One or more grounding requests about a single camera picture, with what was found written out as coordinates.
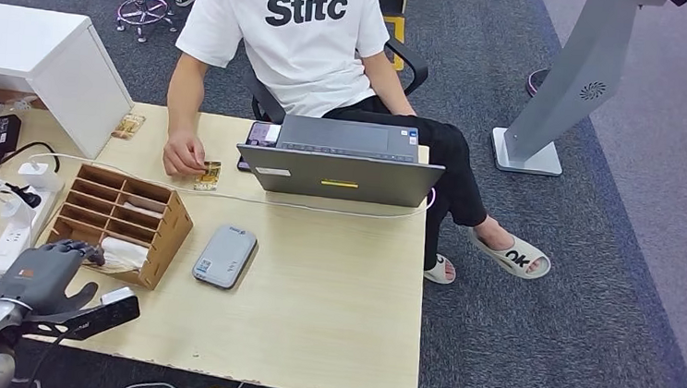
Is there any person's right hand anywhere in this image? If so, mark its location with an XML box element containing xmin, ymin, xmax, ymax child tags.
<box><xmin>161</xmin><ymin>128</ymin><xmax>210</xmax><ymax>179</ymax></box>

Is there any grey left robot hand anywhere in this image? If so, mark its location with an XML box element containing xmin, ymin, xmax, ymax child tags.
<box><xmin>0</xmin><ymin>235</ymin><xmax>108</xmax><ymax>322</ymax></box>

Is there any gold patterned ID card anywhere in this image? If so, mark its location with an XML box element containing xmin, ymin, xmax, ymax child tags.
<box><xmin>192</xmin><ymin>159</ymin><xmax>223</xmax><ymax>193</ymax></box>

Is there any white room key card bundle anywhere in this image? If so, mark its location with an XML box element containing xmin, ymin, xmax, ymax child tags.
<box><xmin>82</xmin><ymin>234</ymin><xmax>151</xmax><ymax>277</ymax></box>

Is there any gold brown card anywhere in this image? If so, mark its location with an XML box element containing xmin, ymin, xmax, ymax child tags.
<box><xmin>111</xmin><ymin>111</ymin><xmax>147</xmax><ymax>142</ymax></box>

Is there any white card in organizer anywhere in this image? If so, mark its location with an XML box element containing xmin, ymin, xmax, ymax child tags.
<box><xmin>120</xmin><ymin>199</ymin><xmax>166</xmax><ymax>220</ymax></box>

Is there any wooden card organizer box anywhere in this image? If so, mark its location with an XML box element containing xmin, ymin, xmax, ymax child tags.
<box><xmin>42</xmin><ymin>161</ymin><xmax>198</xmax><ymax>294</ymax></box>

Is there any grey card reader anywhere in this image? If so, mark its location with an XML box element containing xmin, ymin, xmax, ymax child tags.
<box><xmin>190</xmin><ymin>222</ymin><xmax>260</xmax><ymax>293</ymax></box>

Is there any white power strip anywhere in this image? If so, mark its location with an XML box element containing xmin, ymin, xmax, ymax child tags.
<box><xmin>0</xmin><ymin>184</ymin><xmax>63</xmax><ymax>279</ymax></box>

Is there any white plug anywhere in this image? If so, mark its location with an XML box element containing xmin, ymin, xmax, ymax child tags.
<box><xmin>0</xmin><ymin>197</ymin><xmax>36</xmax><ymax>231</ymax></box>

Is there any black smartphone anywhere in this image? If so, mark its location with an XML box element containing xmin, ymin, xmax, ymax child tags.
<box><xmin>236</xmin><ymin>119</ymin><xmax>283</xmax><ymax>175</ymax></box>

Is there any black plug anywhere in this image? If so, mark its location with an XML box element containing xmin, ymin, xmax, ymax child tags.
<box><xmin>4</xmin><ymin>182</ymin><xmax>43</xmax><ymax>210</ymax></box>

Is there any white charger block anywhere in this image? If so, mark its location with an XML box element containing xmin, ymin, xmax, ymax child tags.
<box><xmin>15</xmin><ymin>160</ymin><xmax>67</xmax><ymax>193</ymax></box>

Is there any black power adapter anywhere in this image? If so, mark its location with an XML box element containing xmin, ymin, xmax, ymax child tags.
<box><xmin>0</xmin><ymin>114</ymin><xmax>24</xmax><ymax>160</ymax></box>

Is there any grey laptop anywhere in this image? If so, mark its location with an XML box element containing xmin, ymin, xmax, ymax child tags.
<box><xmin>233</xmin><ymin>110</ymin><xmax>450</xmax><ymax>211</ymax></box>

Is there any white cabinet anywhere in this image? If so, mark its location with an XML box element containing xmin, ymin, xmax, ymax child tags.
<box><xmin>0</xmin><ymin>1</ymin><xmax>142</xmax><ymax>164</ymax></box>

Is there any black office chair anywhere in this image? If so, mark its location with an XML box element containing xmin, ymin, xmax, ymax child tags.
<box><xmin>238</xmin><ymin>25</ymin><xmax>432</xmax><ymax>137</ymax></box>

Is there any yellow floor marker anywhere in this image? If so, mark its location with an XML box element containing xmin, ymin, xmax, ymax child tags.
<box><xmin>384</xmin><ymin>14</ymin><xmax>407</xmax><ymax>73</ymax></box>

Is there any beige sandal with OK print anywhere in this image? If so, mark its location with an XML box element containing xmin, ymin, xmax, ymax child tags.
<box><xmin>464</xmin><ymin>226</ymin><xmax>555</xmax><ymax>283</ymax></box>

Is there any grey kiosk stand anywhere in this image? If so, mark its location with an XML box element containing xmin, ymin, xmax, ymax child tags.
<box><xmin>488</xmin><ymin>0</ymin><xmax>687</xmax><ymax>187</ymax></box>

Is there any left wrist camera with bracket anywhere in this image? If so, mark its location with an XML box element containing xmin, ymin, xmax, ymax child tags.
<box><xmin>19</xmin><ymin>279</ymin><xmax>143</xmax><ymax>346</ymax></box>

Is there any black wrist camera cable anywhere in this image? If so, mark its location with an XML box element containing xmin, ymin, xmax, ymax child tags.
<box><xmin>27</xmin><ymin>330</ymin><xmax>76</xmax><ymax>388</ymax></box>

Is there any long white cable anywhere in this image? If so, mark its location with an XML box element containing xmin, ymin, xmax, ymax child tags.
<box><xmin>25</xmin><ymin>151</ymin><xmax>438</xmax><ymax>224</ymax></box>

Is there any black adapter cable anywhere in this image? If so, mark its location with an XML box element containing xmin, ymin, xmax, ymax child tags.
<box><xmin>0</xmin><ymin>139</ymin><xmax>63</xmax><ymax>237</ymax></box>

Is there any round floor base plate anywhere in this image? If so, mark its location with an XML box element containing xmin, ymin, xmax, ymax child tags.
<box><xmin>525</xmin><ymin>67</ymin><xmax>554</xmax><ymax>101</ymax></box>

